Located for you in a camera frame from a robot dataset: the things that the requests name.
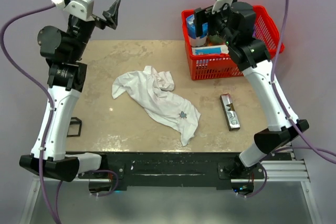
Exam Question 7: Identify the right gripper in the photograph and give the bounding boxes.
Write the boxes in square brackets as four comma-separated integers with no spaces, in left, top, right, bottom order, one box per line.
[193,2,235,48]

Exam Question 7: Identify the white t-shirt garment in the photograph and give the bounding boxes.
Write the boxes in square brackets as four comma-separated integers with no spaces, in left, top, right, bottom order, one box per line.
[111,66,201,146]

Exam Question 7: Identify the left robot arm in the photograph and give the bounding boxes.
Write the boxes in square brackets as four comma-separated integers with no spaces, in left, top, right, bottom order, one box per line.
[19,0,121,182]

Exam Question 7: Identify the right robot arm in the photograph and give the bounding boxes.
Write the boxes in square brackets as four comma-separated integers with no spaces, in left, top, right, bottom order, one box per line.
[194,2,309,178]

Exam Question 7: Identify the green round melon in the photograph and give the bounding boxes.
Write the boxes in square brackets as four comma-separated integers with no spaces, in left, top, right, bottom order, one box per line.
[208,35,224,45]

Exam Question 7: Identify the blue white wrapped roll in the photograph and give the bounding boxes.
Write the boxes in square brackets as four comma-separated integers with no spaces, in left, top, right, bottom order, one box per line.
[186,14,208,47]

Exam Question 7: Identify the blue white carton box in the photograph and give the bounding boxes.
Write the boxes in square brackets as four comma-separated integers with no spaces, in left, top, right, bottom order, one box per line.
[192,45,228,56]

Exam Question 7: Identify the red plastic basket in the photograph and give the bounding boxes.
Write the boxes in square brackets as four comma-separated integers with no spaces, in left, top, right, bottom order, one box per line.
[181,5,280,80]

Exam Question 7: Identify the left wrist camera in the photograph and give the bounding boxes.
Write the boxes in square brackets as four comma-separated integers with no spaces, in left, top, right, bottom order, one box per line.
[51,0,94,22]

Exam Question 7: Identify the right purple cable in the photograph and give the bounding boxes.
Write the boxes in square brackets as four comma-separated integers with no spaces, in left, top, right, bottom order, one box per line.
[216,0,336,164]

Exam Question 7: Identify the purple cable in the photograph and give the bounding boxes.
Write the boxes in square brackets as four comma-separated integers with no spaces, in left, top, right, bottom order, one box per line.
[216,0,336,164]
[0,5,62,224]

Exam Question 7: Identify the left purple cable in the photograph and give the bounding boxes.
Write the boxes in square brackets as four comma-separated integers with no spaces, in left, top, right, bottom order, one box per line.
[0,5,62,224]

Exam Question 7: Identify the black square frame stand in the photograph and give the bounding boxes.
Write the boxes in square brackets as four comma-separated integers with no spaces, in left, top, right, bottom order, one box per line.
[67,117,82,137]

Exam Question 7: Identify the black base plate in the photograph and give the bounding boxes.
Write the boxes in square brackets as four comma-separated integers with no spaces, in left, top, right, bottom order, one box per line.
[78,152,265,191]

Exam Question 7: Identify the aluminium rail frame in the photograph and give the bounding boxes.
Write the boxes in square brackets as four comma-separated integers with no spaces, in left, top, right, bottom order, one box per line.
[20,146,321,223]

